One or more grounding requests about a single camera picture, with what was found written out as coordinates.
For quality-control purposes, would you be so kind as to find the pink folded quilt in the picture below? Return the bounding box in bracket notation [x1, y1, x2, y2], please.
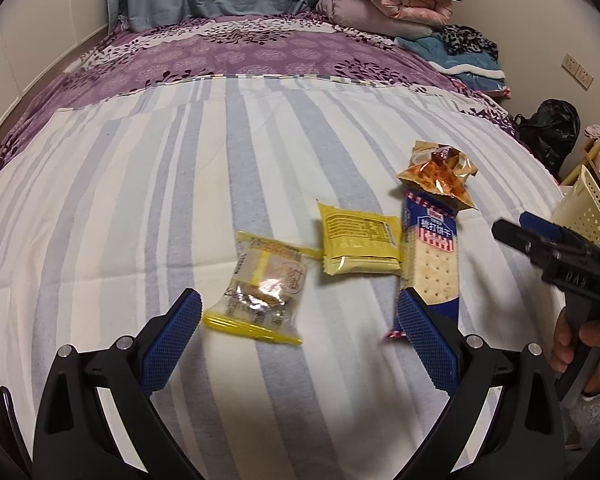
[380, 0, 457, 27]

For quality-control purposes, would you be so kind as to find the cream perforated plastic basket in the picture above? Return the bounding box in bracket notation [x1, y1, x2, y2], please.
[550, 164, 600, 250]

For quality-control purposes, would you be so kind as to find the leopard print cloth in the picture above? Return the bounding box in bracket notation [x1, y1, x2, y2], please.
[436, 24, 501, 59]

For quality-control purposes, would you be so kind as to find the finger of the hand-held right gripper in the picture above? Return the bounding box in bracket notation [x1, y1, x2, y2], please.
[519, 211, 589, 247]
[491, 218, 564, 274]

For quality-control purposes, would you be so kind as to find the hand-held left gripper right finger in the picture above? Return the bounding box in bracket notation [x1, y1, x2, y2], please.
[396, 290, 566, 480]

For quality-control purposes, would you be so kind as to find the yellow snack packet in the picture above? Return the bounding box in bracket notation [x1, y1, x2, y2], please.
[317, 200, 404, 277]

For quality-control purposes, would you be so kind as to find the orange snack bag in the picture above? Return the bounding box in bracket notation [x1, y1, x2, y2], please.
[396, 140, 480, 211]

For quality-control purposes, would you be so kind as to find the blue cracker packet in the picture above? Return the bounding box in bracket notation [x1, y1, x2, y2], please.
[386, 191, 464, 342]

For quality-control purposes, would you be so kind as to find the black bag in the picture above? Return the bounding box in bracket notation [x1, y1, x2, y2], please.
[513, 98, 581, 177]

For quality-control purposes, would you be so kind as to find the wall socket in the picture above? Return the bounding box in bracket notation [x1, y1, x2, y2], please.
[561, 53, 595, 90]

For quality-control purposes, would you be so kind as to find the clear yellow-edged snack packet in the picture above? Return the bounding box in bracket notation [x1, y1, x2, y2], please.
[202, 231, 317, 346]

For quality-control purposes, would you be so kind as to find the purple floral bedsheet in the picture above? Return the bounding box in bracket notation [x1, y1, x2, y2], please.
[0, 12, 531, 202]

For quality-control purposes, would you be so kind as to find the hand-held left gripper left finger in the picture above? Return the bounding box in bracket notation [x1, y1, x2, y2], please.
[32, 287, 203, 480]

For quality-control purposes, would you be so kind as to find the blue fleece blanket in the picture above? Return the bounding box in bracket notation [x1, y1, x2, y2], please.
[394, 34, 512, 95]

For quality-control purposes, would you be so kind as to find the lilac folded quilt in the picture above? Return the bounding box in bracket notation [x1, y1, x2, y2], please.
[315, 0, 432, 39]

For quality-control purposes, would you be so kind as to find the person's right forearm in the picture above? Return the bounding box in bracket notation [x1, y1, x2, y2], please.
[560, 374, 600, 453]

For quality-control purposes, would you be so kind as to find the blue striped blanket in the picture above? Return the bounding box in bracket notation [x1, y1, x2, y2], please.
[0, 74, 572, 480]

